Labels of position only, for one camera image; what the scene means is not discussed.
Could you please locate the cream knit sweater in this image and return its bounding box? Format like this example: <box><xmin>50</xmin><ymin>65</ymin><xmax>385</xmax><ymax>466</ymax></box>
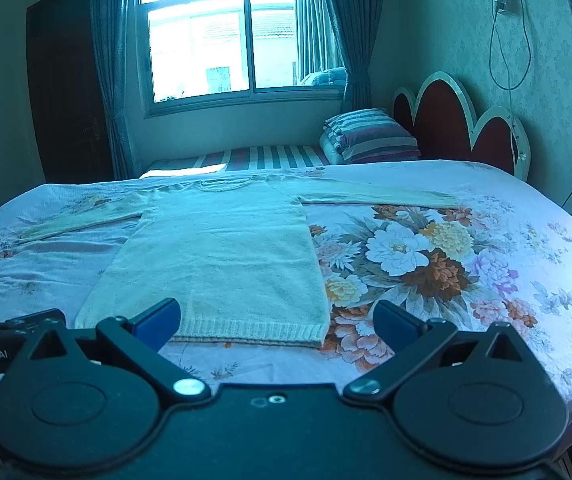
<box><xmin>20</xmin><ymin>174</ymin><xmax>457</xmax><ymax>347</ymax></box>

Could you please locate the floral white bedspread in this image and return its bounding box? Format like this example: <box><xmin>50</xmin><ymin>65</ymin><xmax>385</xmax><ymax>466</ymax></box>
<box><xmin>0</xmin><ymin>162</ymin><xmax>572</xmax><ymax>413</ymax></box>

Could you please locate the dark wooden door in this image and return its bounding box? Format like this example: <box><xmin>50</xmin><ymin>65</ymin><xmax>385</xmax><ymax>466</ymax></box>
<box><xmin>26</xmin><ymin>0</ymin><xmax>114</xmax><ymax>184</ymax></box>

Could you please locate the red heart-shaped headboard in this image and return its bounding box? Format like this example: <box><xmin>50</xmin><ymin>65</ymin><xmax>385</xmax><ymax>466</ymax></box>
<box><xmin>391</xmin><ymin>72</ymin><xmax>531</xmax><ymax>181</ymax></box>

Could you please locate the striped folded pillow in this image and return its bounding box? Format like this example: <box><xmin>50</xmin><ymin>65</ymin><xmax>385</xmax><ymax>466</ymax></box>
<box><xmin>319</xmin><ymin>108</ymin><xmax>420</xmax><ymax>165</ymax></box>

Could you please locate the striped bed sheet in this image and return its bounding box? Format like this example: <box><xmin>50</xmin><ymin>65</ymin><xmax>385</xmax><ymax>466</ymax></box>
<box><xmin>142</xmin><ymin>145</ymin><xmax>329</xmax><ymax>178</ymax></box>

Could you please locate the left blue curtain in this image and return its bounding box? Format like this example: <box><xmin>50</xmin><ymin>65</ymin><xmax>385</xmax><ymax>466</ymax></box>
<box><xmin>90</xmin><ymin>0</ymin><xmax>141</xmax><ymax>180</ymax></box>

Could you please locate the blue blanket on windowsill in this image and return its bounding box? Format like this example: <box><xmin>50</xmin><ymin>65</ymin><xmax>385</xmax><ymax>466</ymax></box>
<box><xmin>299</xmin><ymin>67</ymin><xmax>348</xmax><ymax>87</ymax></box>

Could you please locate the window with grey frame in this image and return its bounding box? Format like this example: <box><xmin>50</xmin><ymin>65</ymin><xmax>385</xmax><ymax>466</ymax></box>
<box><xmin>137</xmin><ymin>0</ymin><xmax>344</xmax><ymax>114</ymax></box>

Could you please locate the wall socket with plug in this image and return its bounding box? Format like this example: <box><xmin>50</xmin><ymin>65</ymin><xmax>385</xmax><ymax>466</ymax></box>
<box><xmin>492</xmin><ymin>0</ymin><xmax>520</xmax><ymax>14</ymax></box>

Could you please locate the hanging charger cable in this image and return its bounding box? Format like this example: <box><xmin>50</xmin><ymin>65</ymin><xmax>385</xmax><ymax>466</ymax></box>
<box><xmin>487</xmin><ymin>0</ymin><xmax>534</xmax><ymax>92</ymax></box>

